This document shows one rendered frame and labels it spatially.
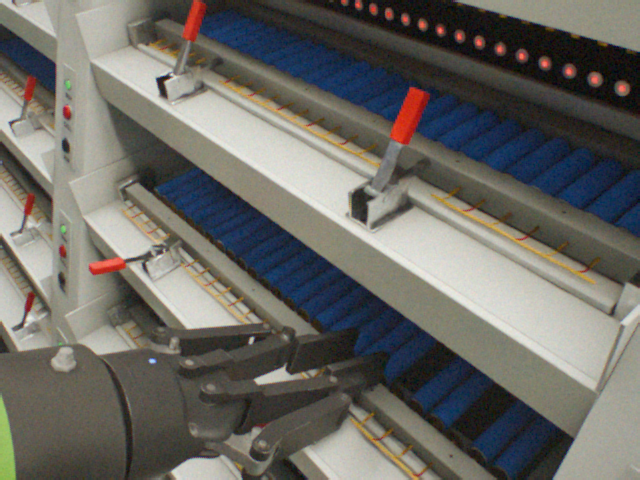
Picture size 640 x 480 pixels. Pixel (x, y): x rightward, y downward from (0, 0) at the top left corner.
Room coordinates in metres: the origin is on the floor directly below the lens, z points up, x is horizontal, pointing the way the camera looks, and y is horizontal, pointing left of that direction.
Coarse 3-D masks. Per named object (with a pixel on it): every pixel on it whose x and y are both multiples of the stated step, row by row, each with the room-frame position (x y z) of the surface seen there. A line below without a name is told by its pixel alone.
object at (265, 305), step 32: (128, 192) 0.66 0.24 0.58; (160, 224) 0.61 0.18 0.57; (192, 256) 0.57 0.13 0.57; (224, 256) 0.55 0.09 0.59; (256, 288) 0.50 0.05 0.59; (288, 320) 0.46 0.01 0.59; (384, 416) 0.37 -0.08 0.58; (416, 416) 0.37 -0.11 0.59; (384, 448) 0.35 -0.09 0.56; (416, 448) 0.35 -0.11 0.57; (448, 448) 0.34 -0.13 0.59
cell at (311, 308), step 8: (344, 280) 0.52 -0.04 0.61; (352, 280) 0.52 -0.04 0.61; (328, 288) 0.51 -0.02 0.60; (336, 288) 0.51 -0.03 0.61; (344, 288) 0.51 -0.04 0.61; (352, 288) 0.52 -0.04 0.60; (320, 296) 0.50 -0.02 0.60; (328, 296) 0.50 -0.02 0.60; (336, 296) 0.50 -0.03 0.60; (304, 304) 0.49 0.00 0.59; (312, 304) 0.49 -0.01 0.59; (320, 304) 0.49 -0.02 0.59; (328, 304) 0.50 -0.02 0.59; (304, 312) 0.48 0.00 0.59; (312, 312) 0.48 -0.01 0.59; (320, 312) 0.49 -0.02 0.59; (312, 320) 0.48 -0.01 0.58
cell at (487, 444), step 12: (516, 408) 0.38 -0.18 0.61; (528, 408) 0.38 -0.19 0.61; (504, 420) 0.37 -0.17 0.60; (516, 420) 0.37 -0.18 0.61; (528, 420) 0.38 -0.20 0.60; (492, 432) 0.36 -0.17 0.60; (504, 432) 0.36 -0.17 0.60; (516, 432) 0.37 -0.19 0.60; (480, 444) 0.35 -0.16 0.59; (492, 444) 0.35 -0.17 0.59; (504, 444) 0.36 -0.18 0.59; (492, 456) 0.35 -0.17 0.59
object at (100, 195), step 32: (128, 160) 0.69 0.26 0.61; (160, 160) 0.72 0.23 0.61; (96, 192) 0.66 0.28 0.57; (96, 224) 0.63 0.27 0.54; (128, 224) 0.63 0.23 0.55; (128, 256) 0.58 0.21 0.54; (160, 288) 0.53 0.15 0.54; (192, 288) 0.53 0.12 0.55; (192, 320) 0.49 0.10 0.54; (224, 320) 0.49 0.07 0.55; (352, 416) 0.39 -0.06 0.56; (320, 448) 0.36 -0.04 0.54; (352, 448) 0.36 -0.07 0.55
